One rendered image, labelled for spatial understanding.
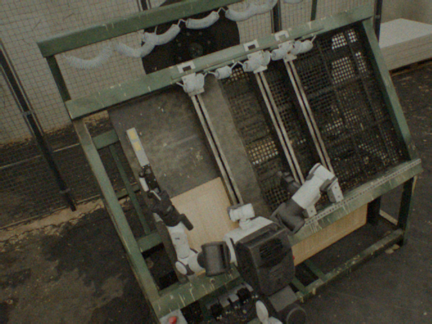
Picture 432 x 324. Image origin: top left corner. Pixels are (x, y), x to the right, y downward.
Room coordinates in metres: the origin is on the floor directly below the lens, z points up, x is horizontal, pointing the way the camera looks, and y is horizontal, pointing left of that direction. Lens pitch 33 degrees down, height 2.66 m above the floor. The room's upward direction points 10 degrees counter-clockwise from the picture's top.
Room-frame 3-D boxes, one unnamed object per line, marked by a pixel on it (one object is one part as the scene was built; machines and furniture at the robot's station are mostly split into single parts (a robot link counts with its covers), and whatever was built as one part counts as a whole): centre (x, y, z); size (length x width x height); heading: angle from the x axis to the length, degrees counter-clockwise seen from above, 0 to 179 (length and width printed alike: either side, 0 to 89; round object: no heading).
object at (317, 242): (2.10, -0.74, 0.53); 0.90 x 0.02 x 0.55; 113
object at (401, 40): (6.00, -2.76, 0.28); 2.45 x 1.03 x 0.56; 105
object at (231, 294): (1.44, 0.00, 0.69); 0.50 x 0.14 x 0.24; 113
